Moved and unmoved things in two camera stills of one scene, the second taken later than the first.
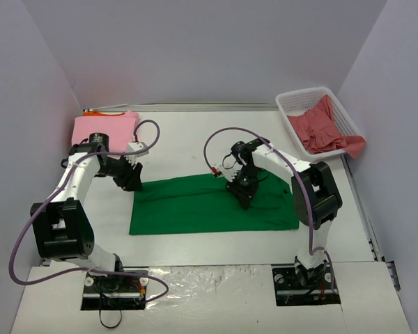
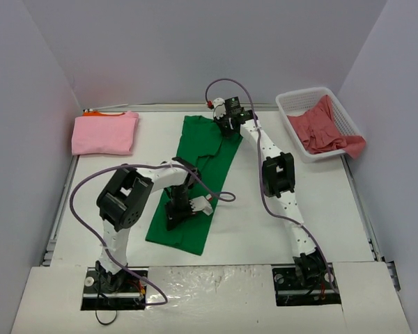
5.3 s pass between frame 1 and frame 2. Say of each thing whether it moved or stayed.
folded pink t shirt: stayed
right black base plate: stayed
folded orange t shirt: stayed
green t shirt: moved
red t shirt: stayed
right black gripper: moved
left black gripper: moved
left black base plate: stayed
